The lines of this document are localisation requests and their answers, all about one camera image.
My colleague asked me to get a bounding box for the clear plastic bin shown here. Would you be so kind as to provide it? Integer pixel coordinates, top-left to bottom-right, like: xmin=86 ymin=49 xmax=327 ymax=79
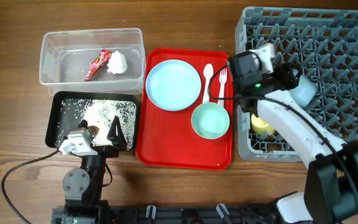
xmin=39 ymin=28 xmax=145 ymax=95

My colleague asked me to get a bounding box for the light blue plate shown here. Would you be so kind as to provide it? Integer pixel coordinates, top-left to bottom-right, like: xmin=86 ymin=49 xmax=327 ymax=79
xmin=145 ymin=60 xmax=201 ymax=111

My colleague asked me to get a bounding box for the mint green bowl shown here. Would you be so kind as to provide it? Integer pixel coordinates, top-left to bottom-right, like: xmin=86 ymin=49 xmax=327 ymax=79
xmin=191 ymin=102 xmax=230 ymax=139

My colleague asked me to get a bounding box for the spilled rice pile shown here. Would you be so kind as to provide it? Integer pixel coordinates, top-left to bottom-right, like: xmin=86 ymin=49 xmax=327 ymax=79
xmin=54 ymin=98 xmax=137 ymax=150

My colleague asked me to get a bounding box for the black waste tray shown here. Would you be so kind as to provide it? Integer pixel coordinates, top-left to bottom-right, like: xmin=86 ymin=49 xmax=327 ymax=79
xmin=45 ymin=91 xmax=140 ymax=150

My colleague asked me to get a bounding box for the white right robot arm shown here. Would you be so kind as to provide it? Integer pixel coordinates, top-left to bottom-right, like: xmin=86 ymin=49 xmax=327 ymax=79
xmin=136 ymin=50 xmax=358 ymax=223

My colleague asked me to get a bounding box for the red serving tray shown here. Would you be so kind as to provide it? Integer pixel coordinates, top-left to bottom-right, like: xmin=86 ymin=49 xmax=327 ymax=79
xmin=135 ymin=48 xmax=234 ymax=170

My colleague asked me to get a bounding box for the white plastic spoon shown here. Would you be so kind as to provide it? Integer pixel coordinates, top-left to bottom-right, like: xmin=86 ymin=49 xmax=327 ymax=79
xmin=203 ymin=63 xmax=214 ymax=103

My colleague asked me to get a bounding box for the white napkin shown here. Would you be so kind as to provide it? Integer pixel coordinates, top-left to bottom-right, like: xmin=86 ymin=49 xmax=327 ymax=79
xmin=107 ymin=51 xmax=127 ymax=74

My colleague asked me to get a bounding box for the red ketchup packet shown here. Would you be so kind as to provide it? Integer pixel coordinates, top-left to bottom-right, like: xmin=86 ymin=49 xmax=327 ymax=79
xmin=84 ymin=49 xmax=112 ymax=82

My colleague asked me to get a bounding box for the pink plastic fork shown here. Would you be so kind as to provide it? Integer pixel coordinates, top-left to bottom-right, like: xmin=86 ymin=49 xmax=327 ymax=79
xmin=218 ymin=68 xmax=227 ymax=107

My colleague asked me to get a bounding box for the small light blue bowl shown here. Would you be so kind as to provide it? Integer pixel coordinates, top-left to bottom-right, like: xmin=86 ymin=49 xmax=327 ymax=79
xmin=289 ymin=70 xmax=317 ymax=108

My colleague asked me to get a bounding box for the yellow cup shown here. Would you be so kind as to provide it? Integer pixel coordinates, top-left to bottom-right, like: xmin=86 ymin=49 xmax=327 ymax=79
xmin=250 ymin=114 xmax=275 ymax=136

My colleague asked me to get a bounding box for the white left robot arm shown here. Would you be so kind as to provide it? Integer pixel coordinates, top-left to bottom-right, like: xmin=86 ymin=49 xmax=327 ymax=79
xmin=54 ymin=116 xmax=127 ymax=224

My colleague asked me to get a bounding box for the grey dishwasher rack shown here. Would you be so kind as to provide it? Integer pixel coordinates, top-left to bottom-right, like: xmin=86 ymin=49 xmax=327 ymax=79
xmin=234 ymin=6 xmax=358 ymax=165

